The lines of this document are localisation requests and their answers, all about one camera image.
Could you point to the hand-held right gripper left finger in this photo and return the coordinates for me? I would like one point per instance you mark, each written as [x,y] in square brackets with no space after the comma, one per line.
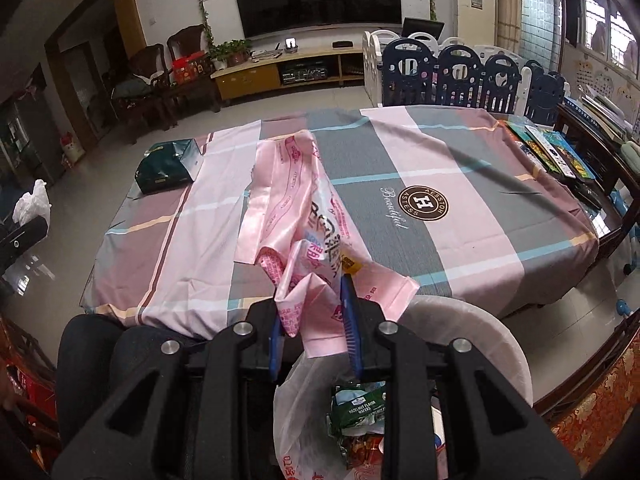
[276,345]

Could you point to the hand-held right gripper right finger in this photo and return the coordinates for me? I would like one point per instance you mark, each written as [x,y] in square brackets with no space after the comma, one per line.
[350,330]

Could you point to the white red-printed bin liner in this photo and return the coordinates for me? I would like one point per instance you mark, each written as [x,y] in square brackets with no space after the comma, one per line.
[300,410]

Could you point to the green snack packet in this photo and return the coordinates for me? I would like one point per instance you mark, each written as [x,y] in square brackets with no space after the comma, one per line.
[357,410]

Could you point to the white plastic wastebasket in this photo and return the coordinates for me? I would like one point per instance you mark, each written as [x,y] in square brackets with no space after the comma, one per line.
[475,340]

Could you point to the pink plastic bag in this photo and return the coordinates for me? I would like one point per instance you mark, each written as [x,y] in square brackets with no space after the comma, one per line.
[290,185]

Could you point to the red snack wrapper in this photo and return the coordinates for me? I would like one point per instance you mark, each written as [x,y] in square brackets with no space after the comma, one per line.
[365,452]

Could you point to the checked tablecloth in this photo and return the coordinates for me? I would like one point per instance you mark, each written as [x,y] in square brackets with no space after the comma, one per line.
[450,250]

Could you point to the dark green tissue box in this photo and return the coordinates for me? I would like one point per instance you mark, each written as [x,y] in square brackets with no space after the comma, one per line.
[165,167]

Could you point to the red patterned sofa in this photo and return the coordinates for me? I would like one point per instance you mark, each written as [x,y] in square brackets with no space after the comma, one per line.
[590,425]

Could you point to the yellow wooden television cabinet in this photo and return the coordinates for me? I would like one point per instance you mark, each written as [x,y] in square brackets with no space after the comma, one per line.
[250,77]

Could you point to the row of picture books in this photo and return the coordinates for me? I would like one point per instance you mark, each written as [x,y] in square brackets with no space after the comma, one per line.
[555,152]

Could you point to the black box device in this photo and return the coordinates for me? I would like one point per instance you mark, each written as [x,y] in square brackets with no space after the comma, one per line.
[22,242]

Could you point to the blue white playpen fence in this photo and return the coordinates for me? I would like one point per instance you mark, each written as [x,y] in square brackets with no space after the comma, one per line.
[460,75]

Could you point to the white plastic bag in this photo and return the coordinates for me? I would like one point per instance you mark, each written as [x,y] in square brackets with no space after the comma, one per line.
[32,205]

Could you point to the red white bag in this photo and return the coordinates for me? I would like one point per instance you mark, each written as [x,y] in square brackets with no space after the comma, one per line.
[71,149]

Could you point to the black set-top box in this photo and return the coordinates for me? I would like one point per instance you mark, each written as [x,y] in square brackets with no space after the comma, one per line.
[346,44]

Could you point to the small desk clock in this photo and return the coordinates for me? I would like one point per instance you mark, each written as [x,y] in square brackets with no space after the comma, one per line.
[291,46]

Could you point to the red gift box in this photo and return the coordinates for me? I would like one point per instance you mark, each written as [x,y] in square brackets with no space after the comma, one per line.
[191,67]

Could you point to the dark cloth bag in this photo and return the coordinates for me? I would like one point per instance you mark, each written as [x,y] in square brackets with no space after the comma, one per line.
[131,87]

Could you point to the potted green plant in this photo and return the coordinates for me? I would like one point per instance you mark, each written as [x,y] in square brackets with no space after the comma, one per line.
[231,52]

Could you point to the dark wooden side table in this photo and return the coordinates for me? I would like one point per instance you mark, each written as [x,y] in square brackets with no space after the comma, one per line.
[595,150]

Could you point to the black monitor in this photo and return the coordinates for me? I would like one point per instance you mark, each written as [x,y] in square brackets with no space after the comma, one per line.
[422,29]

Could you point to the dark wooden chair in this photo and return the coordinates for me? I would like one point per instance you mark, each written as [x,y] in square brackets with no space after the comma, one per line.
[187,40]
[147,60]

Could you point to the green cushion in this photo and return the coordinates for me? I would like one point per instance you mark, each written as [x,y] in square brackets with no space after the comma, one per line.
[631,155]

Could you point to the pile of books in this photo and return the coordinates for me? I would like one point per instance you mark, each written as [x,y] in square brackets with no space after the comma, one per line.
[602,110]

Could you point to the window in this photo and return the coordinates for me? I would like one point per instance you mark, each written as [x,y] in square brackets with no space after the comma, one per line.
[600,25]

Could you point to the wall chart poster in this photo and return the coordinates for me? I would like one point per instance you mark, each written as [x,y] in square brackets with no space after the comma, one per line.
[600,82]

